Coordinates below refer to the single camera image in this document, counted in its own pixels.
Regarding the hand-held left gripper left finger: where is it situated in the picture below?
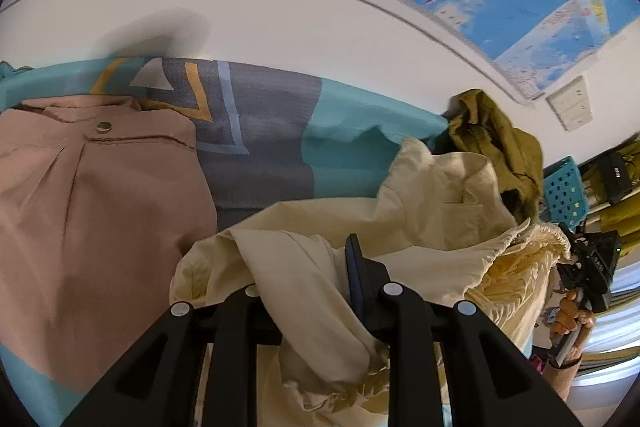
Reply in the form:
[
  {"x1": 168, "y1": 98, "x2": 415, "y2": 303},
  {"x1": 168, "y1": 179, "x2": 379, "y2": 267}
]
[{"x1": 60, "y1": 284, "x2": 282, "y2": 427}]

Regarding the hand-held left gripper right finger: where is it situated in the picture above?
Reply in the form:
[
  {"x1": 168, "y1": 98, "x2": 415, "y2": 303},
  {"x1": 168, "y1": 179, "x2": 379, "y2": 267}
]
[{"x1": 345, "y1": 233, "x2": 583, "y2": 427}]

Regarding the cream jacket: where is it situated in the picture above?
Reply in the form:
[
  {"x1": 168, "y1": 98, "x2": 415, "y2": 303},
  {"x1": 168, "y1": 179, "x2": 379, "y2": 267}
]
[{"x1": 170, "y1": 137, "x2": 572, "y2": 427}]

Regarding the person's right forearm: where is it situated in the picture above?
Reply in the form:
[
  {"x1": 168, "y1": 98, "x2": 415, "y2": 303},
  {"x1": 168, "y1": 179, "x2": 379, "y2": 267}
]
[{"x1": 540, "y1": 354, "x2": 586, "y2": 403}]

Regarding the person's right hand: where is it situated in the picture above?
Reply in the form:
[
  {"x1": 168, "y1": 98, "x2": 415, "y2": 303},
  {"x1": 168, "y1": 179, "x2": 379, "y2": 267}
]
[{"x1": 549, "y1": 294, "x2": 598, "y2": 365}]

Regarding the blue plastic storage rack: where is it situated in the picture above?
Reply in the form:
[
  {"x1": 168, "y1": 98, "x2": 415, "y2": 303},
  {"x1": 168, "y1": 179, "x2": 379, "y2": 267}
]
[{"x1": 542, "y1": 157, "x2": 589, "y2": 228}]

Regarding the black handbag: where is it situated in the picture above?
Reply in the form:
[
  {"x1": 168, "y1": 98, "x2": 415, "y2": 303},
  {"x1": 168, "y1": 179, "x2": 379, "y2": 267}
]
[{"x1": 595, "y1": 153, "x2": 634, "y2": 202}]

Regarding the olive green garment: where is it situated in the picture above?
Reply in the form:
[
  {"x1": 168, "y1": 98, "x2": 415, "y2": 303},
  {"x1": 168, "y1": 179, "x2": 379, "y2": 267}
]
[{"x1": 447, "y1": 89, "x2": 545, "y2": 225}]

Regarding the teal and grey bedsheet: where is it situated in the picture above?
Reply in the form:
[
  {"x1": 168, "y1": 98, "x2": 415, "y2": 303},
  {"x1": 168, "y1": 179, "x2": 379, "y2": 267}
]
[{"x1": 0, "y1": 56, "x2": 451, "y2": 427}]

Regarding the pink folded garment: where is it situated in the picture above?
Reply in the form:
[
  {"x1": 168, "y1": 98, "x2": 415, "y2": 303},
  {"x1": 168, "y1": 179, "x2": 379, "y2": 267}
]
[{"x1": 0, "y1": 94, "x2": 219, "y2": 380}]

